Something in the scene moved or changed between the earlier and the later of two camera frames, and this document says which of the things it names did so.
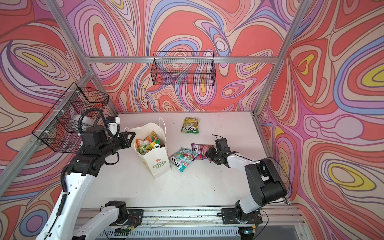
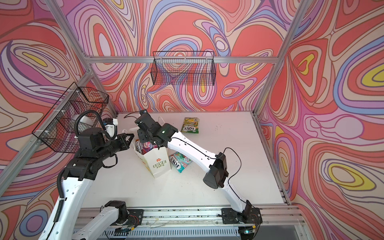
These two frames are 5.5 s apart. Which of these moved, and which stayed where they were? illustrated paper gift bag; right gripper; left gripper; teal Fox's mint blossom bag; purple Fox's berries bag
Moved: right gripper; purple Fox's berries bag
Stayed: illustrated paper gift bag; left gripper; teal Fox's mint blossom bag
